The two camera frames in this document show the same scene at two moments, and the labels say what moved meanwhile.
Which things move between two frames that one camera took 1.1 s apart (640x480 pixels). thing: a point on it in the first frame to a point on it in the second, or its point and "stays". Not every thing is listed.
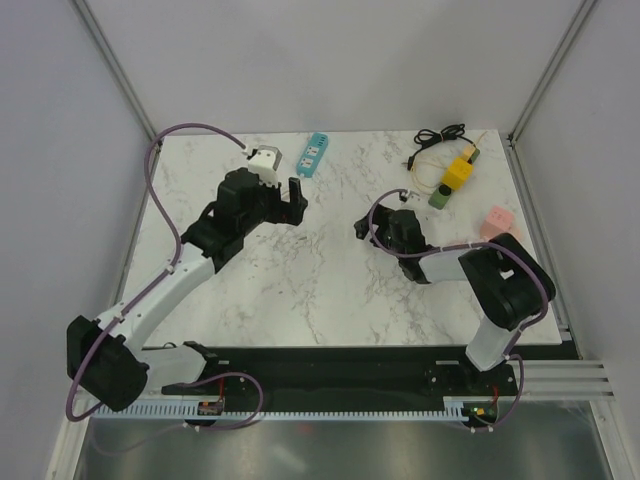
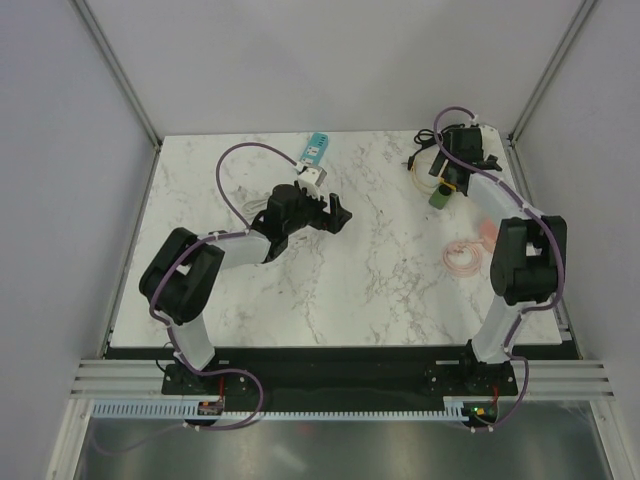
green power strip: [441, 196] stays
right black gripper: [380, 217] to [438, 164]
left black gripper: [291, 212] to [333, 221]
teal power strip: [311, 156] stays
